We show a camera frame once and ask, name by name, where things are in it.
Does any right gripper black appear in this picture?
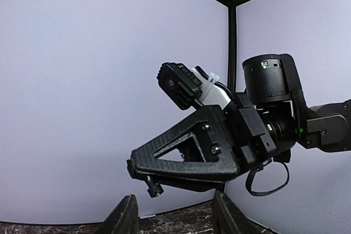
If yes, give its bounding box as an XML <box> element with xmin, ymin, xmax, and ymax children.
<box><xmin>127</xmin><ymin>93</ymin><xmax>291</xmax><ymax>234</ymax></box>

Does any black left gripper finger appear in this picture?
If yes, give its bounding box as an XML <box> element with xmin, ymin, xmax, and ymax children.
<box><xmin>94</xmin><ymin>194</ymin><xmax>139</xmax><ymax>234</ymax></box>

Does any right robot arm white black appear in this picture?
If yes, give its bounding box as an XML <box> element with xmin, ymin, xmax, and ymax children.
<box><xmin>127</xmin><ymin>54</ymin><xmax>350</xmax><ymax>197</ymax></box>

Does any black corner frame post right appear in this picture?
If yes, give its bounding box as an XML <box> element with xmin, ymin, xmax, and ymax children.
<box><xmin>227</xmin><ymin>6</ymin><xmax>237</xmax><ymax>92</ymax></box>

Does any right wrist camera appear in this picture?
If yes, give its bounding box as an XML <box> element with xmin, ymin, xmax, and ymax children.
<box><xmin>157</xmin><ymin>62</ymin><xmax>233</xmax><ymax>110</ymax></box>

